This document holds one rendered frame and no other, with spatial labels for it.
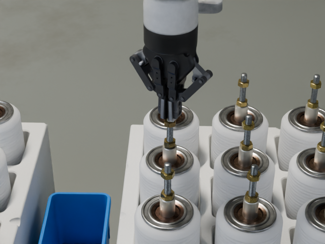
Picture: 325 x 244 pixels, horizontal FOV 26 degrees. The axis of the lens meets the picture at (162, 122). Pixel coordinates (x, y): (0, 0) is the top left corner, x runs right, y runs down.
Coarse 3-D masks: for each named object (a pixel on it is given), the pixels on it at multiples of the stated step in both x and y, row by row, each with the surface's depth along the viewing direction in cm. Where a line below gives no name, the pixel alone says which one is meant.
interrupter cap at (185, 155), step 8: (152, 152) 112; (160, 152) 112; (184, 152) 112; (152, 160) 110; (160, 160) 111; (184, 160) 110; (192, 160) 110; (152, 168) 108; (160, 168) 109; (176, 168) 109; (184, 168) 109
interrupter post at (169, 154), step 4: (164, 148) 108; (168, 148) 108; (172, 148) 108; (176, 148) 109; (164, 152) 109; (168, 152) 108; (172, 152) 108; (176, 152) 109; (164, 156) 109; (168, 156) 109; (172, 156) 109; (176, 156) 110; (164, 160) 110; (168, 160) 109; (172, 160) 109; (176, 160) 110; (172, 164) 110
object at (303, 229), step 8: (304, 208) 102; (304, 216) 100; (296, 224) 102; (304, 224) 99; (296, 232) 102; (304, 232) 99; (312, 232) 98; (320, 232) 98; (296, 240) 102; (304, 240) 100; (312, 240) 98; (320, 240) 98
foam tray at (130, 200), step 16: (208, 128) 130; (272, 128) 130; (208, 144) 126; (272, 144) 126; (128, 160) 122; (208, 160) 122; (272, 160) 122; (128, 176) 118; (208, 176) 118; (128, 192) 115; (208, 192) 115; (272, 192) 115; (128, 208) 112; (208, 208) 112; (128, 224) 109; (208, 224) 109; (288, 224) 109; (128, 240) 106; (208, 240) 106; (288, 240) 106
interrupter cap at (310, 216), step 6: (318, 198) 103; (324, 198) 103; (312, 204) 102; (318, 204) 102; (324, 204) 102; (306, 210) 101; (312, 210) 101; (318, 210) 101; (324, 210) 101; (306, 216) 100; (312, 216) 100; (318, 216) 100; (312, 222) 99; (318, 222) 99; (324, 222) 99; (318, 228) 98; (324, 228) 98
